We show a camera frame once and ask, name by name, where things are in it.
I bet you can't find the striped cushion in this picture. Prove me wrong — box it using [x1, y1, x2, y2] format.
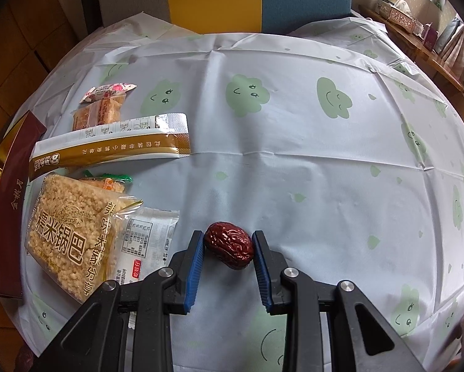
[435, 15, 464, 70]

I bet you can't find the dried red date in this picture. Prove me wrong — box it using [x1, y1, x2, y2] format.
[204, 222, 255, 270]

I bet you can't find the white snack packet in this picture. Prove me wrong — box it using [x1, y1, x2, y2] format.
[113, 206, 180, 291]

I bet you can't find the wooden side table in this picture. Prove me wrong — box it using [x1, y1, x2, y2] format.
[358, 4, 464, 125]

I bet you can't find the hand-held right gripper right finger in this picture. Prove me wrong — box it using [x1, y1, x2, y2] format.
[251, 230, 428, 372]

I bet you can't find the pink snack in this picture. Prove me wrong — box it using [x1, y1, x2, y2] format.
[79, 81, 138, 104]

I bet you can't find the clear orange cake packet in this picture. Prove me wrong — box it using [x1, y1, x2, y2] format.
[72, 96, 126, 131]

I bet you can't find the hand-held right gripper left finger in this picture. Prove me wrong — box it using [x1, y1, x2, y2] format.
[38, 230, 206, 372]

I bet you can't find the green orange snack packet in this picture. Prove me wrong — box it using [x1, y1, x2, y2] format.
[81, 170, 134, 194]

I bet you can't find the cloud print tablecloth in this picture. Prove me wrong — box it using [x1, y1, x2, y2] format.
[0, 10, 464, 372]

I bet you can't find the large rice cracker packet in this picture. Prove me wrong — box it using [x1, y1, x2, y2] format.
[24, 174, 143, 303]

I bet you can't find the purple box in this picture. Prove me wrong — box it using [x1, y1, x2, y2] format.
[422, 23, 440, 51]

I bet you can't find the patterned tissue box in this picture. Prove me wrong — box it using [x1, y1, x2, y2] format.
[375, 0, 424, 33]

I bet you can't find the maroon gold gift box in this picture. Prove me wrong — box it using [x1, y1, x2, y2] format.
[0, 110, 47, 299]

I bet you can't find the long gold white packet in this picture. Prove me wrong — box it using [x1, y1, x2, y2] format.
[28, 112, 191, 182]

